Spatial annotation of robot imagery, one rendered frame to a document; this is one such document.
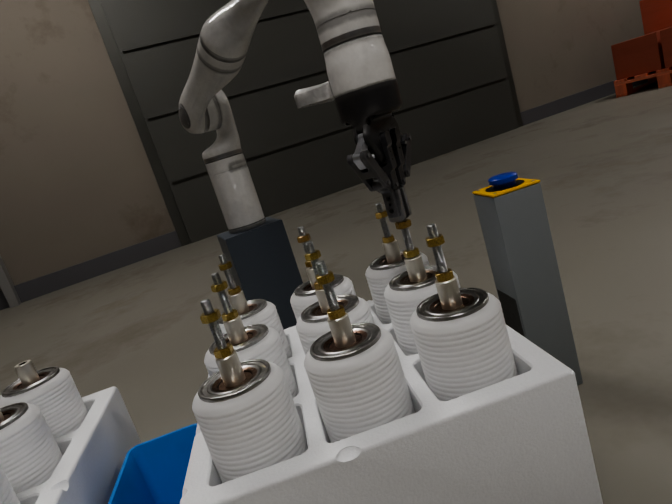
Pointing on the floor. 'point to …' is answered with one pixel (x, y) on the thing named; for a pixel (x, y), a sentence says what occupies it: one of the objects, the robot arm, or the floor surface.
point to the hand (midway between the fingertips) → (396, 204)
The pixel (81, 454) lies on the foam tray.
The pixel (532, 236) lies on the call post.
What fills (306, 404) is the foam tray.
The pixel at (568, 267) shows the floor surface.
